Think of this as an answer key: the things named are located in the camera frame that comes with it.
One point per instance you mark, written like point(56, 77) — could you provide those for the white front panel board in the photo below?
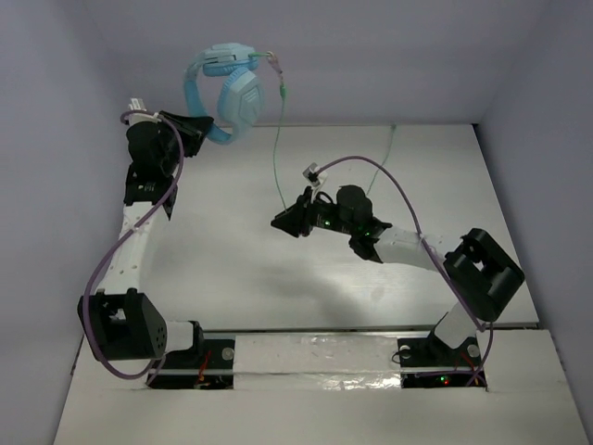
point(527, 401)

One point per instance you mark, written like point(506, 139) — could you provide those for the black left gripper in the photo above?
point(181, 134)

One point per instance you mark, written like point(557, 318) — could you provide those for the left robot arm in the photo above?
point(117, 316)

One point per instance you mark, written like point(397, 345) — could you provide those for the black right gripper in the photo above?
point(299, 217)

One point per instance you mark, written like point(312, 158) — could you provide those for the aluminium rail strip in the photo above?
point(320, 330)

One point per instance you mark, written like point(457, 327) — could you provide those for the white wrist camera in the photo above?
point(314, 175)
point(137, 113)

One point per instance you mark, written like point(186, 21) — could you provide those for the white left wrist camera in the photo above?
point(137, 113)

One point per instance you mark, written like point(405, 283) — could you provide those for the light blue headphones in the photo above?
point(240, 100)

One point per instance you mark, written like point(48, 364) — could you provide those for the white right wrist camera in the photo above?
point(314, 175)

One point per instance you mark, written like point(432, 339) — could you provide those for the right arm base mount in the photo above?
point(425, 364)

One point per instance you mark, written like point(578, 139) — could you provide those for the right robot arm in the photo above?
point(482, 274)

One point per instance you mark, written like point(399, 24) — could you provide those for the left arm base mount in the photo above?
point(213, 369)

